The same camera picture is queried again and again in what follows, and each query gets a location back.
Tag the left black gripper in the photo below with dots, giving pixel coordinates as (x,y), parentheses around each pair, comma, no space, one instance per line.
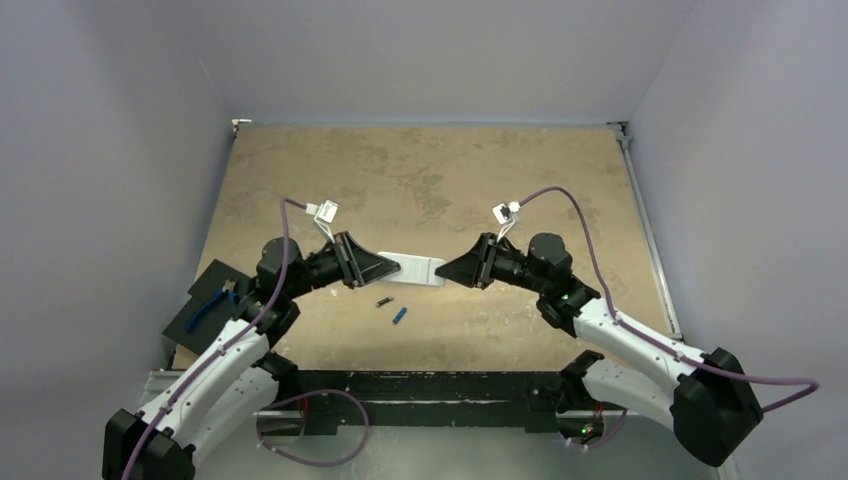
(356,265)

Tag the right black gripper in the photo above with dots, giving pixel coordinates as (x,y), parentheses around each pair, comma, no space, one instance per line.
(486,261)

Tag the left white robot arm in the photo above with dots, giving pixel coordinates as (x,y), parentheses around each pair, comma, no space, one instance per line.
(237,374)

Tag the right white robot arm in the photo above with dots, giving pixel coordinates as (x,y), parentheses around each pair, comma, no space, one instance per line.
(698,396)

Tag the blue battery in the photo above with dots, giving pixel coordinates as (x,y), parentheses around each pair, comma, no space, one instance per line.
(398,317)

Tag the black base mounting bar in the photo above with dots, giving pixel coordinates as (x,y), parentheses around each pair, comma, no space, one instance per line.
(319,402)

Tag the black box with blue tool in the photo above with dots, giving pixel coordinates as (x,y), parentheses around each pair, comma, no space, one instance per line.
(212,300)

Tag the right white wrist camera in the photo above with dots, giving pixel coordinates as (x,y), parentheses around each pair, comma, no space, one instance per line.
(507,216)

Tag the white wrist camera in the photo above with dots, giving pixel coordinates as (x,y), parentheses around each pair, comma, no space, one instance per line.
(322,216)
(507,216)

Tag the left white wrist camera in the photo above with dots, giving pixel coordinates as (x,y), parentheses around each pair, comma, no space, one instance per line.
(322,216)

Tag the aluminium frame rail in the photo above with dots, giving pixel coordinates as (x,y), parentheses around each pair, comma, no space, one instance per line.
(623,138)

